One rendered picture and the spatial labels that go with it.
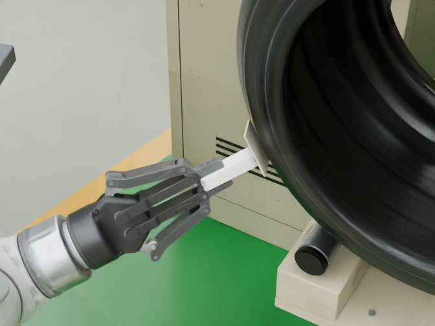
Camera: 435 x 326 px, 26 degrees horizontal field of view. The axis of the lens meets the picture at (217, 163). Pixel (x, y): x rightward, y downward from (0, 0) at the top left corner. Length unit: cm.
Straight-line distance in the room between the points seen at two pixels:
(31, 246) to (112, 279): 123
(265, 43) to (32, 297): 41
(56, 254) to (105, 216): 7
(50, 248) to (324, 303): 36
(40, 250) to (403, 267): 43
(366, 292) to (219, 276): 108
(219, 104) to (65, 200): 58
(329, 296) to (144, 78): 179
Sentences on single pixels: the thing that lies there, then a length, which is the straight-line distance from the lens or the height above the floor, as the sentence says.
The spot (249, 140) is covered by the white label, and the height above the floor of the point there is 106.
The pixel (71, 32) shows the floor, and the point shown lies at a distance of 314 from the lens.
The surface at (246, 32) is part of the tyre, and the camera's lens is 103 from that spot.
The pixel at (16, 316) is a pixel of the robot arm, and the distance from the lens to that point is 106.
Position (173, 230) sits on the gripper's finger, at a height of 96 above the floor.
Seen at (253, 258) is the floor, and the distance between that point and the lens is 239.
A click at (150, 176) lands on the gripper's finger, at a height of 103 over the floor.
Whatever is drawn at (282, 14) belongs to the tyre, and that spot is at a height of 125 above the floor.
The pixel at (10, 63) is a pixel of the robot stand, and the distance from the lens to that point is 199.
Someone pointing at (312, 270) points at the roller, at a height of 89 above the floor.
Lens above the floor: 181
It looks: 43 degrees down
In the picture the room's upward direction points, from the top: straight up
